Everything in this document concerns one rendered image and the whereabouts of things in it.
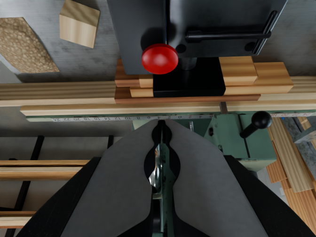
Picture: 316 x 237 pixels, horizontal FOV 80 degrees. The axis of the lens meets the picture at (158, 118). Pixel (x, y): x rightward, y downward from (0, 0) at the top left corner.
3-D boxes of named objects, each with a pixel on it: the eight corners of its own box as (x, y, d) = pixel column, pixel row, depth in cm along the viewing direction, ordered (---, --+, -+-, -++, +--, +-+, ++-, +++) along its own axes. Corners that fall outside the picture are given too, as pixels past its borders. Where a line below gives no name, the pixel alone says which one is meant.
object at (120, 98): (253, 71, 34) (261, 95, 31) (249, 76, 35) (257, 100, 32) (117, 75, 34) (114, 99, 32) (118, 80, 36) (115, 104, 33)
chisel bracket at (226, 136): (260, 103, 27) (279, 160, 23) (230, 140, 40) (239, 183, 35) (208, 104, 28) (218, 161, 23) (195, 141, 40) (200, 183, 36)
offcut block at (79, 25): (97, 33, 27) (93, 49, 25) (65, 22, 25) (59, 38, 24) (100, 11, 24) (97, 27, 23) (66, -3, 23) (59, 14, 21)
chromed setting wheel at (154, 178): (161, 126, 39) (161, 189, 33) (161, 147, 50) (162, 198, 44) (146, 126, 39) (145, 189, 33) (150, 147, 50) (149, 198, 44)
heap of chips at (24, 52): (23, 17, 25) (18, 26, 24) (59, 71, 33) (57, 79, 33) (-30, 18, 25) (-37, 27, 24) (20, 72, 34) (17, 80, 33)
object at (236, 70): (247, 45, 29) (257, 75, 26) (242, 54, 31) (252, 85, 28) (140, 48, 29) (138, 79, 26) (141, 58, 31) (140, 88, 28)
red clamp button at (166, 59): (178, 39, 15) (179, 49, 14) (176, 68, 17) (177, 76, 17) (139, 41, 15) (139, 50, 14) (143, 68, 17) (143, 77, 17)
